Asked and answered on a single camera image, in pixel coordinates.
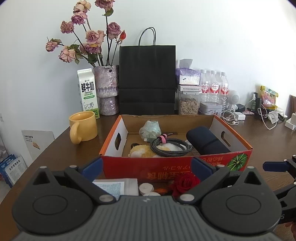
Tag navy zippered pouch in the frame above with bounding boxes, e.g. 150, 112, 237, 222
186, 126, 230, 155

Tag braided cable with pink strap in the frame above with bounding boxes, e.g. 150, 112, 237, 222
143, 133, 194, 157

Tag alpaca plush toy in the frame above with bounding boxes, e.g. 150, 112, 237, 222
128, 143, 182, 158

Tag red pumpkin cardboard box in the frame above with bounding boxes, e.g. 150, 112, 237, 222
99, 115, 253, 183

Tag clear bag green wrap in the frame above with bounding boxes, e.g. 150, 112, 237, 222
139, 120, 162, 139

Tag clear packet with label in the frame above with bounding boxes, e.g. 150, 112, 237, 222
93, 178, 139, 200

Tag yellow ceramic mug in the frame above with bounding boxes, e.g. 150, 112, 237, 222
69, 111, 98, 145

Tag black phone stand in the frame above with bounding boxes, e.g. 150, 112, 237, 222
251, 92, 261, 119

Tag small white tape roll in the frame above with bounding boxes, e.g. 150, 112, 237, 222
138, 183, 154, 196

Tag white earphones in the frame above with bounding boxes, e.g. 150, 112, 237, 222
221, 110, 239, 126

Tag floral metal tin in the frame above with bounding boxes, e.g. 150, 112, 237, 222
199, 102, 222, 115

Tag white paper card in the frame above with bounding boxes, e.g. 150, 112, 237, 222
22, 130, 55, 161

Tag yellow pink snack bag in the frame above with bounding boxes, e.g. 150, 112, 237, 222
260, 86, 278, 110

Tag clear seed container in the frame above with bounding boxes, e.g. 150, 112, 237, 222
178, 90, 200, 115

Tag white robot figurine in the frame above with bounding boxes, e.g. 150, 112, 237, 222
227, 90, 240, 112

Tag left water bottle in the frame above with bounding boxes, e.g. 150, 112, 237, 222
200, 69, 209, 102

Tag water bottle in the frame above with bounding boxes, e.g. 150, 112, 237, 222
200, 69, 209, 102
209, 70, 219, 103
219, 72, 229, 110

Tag blue white booklets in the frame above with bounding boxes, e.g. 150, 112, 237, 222
1, 154, 27, 187

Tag middle water bottle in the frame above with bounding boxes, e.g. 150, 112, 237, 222
209, 70, 219, 103

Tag white flat box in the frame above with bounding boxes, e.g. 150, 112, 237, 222
178, 84, 202, 92

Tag right water bottle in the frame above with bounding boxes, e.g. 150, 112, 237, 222
219, 72, 229, 110

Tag purple textured vase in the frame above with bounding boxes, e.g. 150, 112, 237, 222
93, 65, 119, 116

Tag white green milk carton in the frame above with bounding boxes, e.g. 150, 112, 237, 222
77, 68, 100, 119

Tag purple tissue pack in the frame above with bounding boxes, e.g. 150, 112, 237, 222
176, 59, 201, 86

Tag black paper shopping bag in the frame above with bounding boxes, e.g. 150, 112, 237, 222
119, 41, 176, 115

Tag dried pink rose bouquet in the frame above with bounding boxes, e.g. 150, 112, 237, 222
45, 1, 126, 67

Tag white charger with cable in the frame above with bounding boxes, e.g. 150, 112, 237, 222
234, 112, 246, 121

